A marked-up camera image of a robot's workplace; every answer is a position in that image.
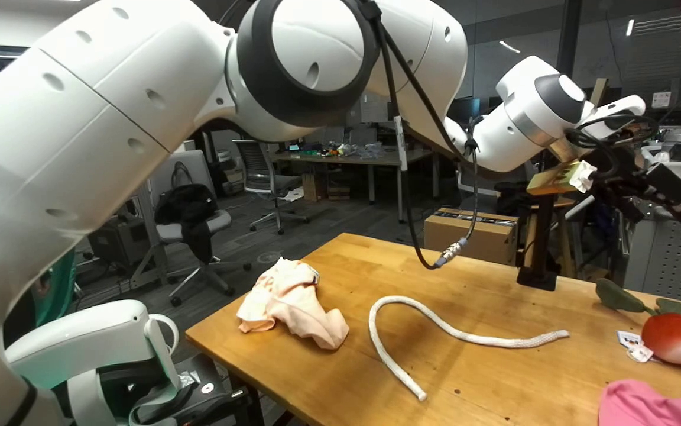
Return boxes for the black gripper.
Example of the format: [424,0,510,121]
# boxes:
[590,139,681,229]

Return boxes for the red toy apple with leaves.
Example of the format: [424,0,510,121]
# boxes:
[593,277,681,369]

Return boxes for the pink t-shirt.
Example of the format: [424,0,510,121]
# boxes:
[595,378,681,426]

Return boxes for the peach t-shirt with teal print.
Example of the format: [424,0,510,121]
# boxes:
[235,255,352,354]

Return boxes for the grey workbench with wooden top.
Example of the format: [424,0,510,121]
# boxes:
[622,139,681,307]

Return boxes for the black upright pole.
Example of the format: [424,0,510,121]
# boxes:
[515,188,566,293]

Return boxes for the plain brown cardboard box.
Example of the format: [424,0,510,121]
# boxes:
[420,204,519,267]

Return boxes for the office chair with black backpack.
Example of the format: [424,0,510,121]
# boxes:
[120,152,237,307]

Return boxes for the wooden wrist mount plate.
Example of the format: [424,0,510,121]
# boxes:
[525,159,595,202]

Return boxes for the white braided rope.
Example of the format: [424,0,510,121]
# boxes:
[366,293,575,405]

